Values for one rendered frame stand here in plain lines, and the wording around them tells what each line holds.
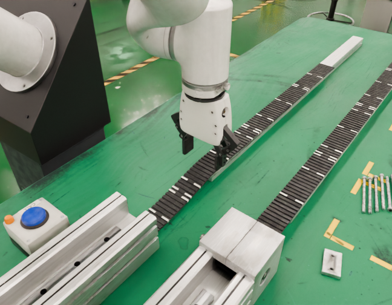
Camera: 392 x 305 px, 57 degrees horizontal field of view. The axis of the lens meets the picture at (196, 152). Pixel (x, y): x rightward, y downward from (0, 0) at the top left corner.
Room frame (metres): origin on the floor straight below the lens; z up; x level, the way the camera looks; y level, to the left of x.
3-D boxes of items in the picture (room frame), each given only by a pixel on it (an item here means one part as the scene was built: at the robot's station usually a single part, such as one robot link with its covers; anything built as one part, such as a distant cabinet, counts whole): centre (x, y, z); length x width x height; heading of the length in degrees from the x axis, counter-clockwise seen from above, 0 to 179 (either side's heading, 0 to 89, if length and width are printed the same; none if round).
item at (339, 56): (0.97, -0.32, 0.79); 0.96 x 0.04 x 0.03; 142
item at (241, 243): (0.36, -0.06, 0.83); 0.12 x 0.09 x 0.10; 52
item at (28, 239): (0.42, 0.28, 0.81); 0.10 x 0.08 x 0.06; 52
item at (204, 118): (0.59, -0.02, 0.95); 0.10 x 0.07 x 0.11; 52
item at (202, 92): (0.59, -0.02, 1.01); 0.09 x 0.08 x 0.03; 52
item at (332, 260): (0.37, -0.24, 0.78); 0.05 x 0.03 x 0.01; 159
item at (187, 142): (0.63, 0.03, 0.87); 0.03 x 0.03 x 0.07; 52
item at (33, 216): (0.42, 0.28, 0.84); 0.04 x 0.04 x 0.02
